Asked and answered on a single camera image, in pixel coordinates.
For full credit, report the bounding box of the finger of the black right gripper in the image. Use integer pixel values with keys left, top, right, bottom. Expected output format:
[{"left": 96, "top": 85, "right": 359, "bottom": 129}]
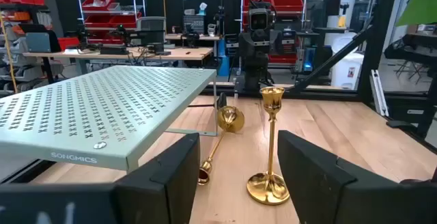
[
  {"left": 238, "top": 31, "right": 253, "bottom": 57},
  {"left": 271, "top": 29, "right": 285, "bottom": 55}
]

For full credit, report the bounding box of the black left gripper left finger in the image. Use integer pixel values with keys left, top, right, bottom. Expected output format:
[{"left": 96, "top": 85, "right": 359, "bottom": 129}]
[{"left": 115, "top": 132, "right": 201, "bottom": 224}]

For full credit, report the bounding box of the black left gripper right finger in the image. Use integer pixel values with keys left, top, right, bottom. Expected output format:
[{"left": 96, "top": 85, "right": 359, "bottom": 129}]
[{"left": 277, "top": 130, "right": 410, "bottom": 224}]

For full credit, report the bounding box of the gold candlestick holder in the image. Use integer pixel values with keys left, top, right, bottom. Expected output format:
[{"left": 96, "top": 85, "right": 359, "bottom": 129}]
[
  {"left": 246, "top": 86, "right": 291, "bottom": 206},
  {"left": 197, "top": 105, "right": 246, "bottom": 186}
]

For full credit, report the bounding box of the wooden workbench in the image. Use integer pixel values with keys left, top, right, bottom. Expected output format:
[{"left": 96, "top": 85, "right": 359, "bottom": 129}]
[{"left": 23, "top": 46, "right": 214, "bottom": 85}]

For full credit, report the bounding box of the small black monitor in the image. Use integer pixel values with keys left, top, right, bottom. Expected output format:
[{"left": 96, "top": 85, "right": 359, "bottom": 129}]
[{"left": 326, "top": 0, "right": 342, "bottom": 16}]

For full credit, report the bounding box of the white waste bin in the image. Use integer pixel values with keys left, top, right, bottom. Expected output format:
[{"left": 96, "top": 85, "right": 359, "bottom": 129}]
[{"left": 330, "top": 32, "right": 365, "bottom": 91}]

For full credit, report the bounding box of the black divider panel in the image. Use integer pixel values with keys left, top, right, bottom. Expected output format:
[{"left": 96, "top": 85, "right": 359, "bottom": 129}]
[{"left": 53, "top": 0, "right": 242, "bottom": 36}]

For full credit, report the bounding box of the green perforated metal shelf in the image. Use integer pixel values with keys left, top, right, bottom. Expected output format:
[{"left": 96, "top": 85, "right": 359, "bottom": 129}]
[{"left": 0, "top": 65, "right": 219, "bottom": 174}]

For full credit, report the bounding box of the silver aluminium extrusion bar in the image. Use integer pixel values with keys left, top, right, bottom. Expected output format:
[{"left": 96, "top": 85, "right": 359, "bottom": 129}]
[{"left": 370, "top": 69, "right": 390, "bottom": 117}]

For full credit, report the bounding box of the folding chair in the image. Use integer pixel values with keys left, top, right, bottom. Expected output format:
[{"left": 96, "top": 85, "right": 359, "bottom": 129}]
[{"left": 395, "top": 59, "right": 426, "bottom": 83}]

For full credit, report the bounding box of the storage rack with bins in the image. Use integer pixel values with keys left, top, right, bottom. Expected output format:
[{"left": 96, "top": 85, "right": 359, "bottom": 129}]
[{"left": 0, "top": 0, "right": 66, "bottom": 96}]

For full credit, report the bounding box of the grey box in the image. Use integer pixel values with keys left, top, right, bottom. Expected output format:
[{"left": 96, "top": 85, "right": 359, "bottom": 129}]
[{"left": 25, "top": 31, "right": 52, "bottom": 53}]

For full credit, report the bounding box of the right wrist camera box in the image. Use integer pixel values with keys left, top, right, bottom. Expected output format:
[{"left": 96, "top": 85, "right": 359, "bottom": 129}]
[{"left": 248, "top": 8, "right": 276, "bottom": 32}]

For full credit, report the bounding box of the wire rack with bins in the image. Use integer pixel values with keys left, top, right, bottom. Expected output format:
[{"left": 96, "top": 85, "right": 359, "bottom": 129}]
[
  {"left": 76, "top": 0, "right": 147, "bottom": 46},
  {"left": 240, "top": 0, "right": 309, "bottom": 68}
]

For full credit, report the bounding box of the black aluminium rig frame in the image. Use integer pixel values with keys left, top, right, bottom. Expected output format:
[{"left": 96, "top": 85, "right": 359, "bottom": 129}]
[{"left": 201, "top": 0, "right": 437, "bottom": 146}]

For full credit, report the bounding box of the yellow hanging cable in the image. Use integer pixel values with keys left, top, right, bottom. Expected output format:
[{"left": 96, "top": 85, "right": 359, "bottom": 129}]
[{"left": 0, "top": 12, "right": 18, "bottom": 94}]

